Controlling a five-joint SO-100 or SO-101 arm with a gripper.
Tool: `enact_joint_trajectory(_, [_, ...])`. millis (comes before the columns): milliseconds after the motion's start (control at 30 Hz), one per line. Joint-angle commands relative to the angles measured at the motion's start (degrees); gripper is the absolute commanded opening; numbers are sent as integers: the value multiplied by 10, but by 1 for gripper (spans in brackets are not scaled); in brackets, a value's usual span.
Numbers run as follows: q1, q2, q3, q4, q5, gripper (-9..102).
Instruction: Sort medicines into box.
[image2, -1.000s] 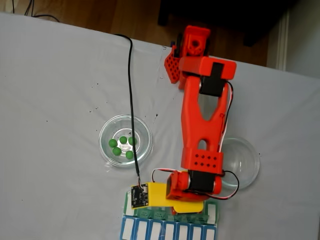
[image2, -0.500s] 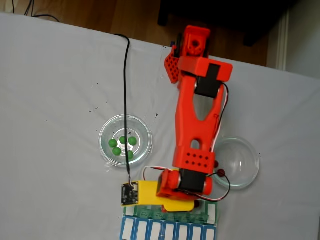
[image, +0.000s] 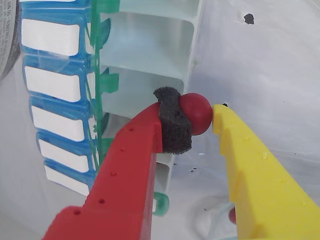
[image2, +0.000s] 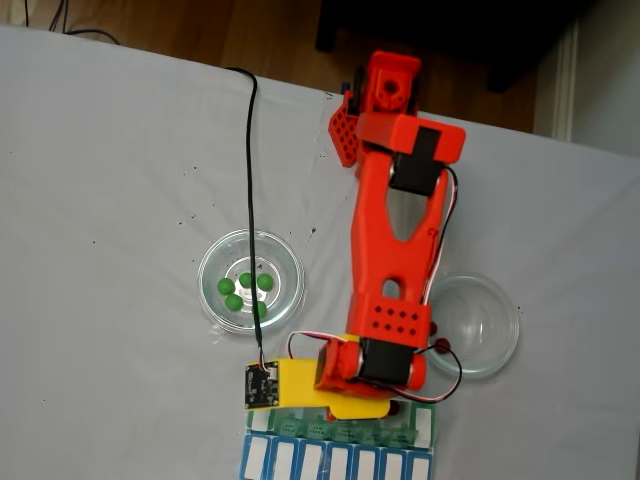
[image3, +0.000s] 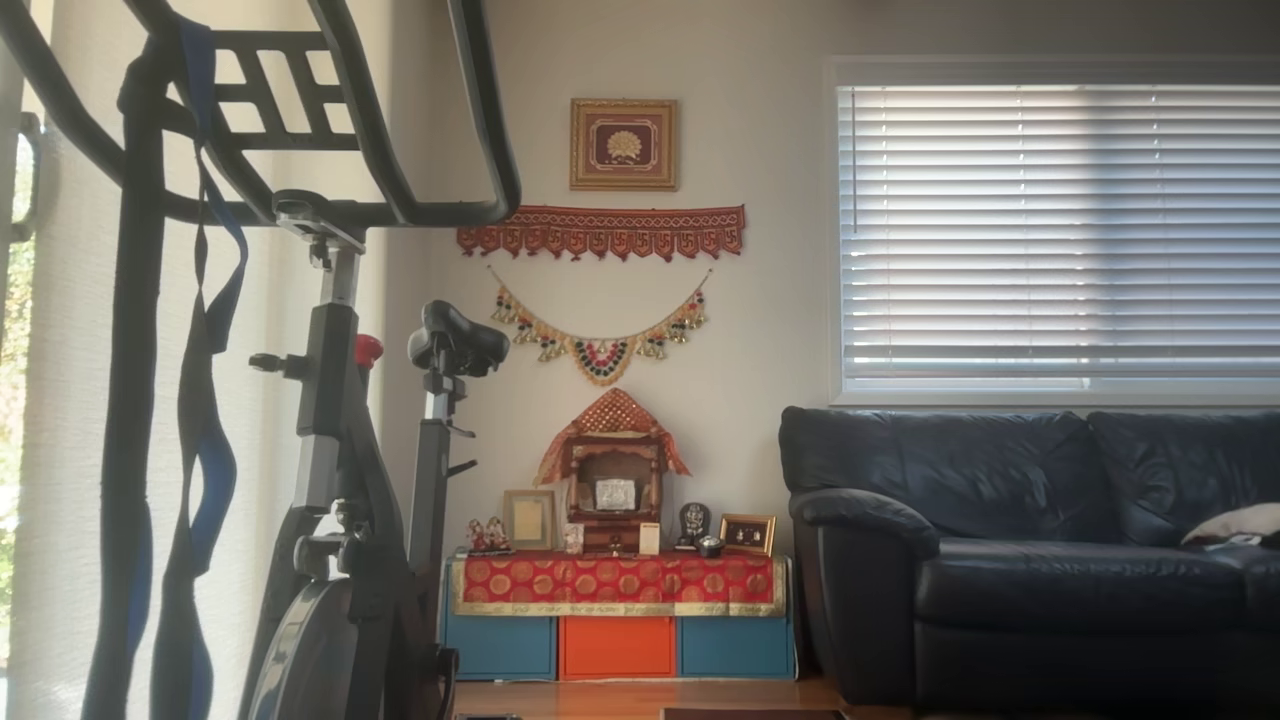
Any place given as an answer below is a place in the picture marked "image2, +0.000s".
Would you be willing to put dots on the clear glass bowl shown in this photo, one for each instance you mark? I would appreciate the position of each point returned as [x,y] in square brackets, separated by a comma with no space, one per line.
[280,250]
[480,325]

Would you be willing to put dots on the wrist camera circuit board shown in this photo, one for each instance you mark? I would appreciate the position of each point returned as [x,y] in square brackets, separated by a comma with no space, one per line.
[261,386]

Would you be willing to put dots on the white plastic table cover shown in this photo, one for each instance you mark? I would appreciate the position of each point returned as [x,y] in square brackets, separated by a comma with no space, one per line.
[100,200]

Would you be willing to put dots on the blue weekly pill organizer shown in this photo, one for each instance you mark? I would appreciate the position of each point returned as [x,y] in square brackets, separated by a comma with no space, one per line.
[287,460]

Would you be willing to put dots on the white wall trim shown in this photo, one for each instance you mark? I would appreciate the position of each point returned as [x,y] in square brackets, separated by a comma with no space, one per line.
[567,75]

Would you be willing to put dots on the green weekly pill organizer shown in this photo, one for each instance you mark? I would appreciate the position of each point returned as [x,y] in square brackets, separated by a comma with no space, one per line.
[400,436]

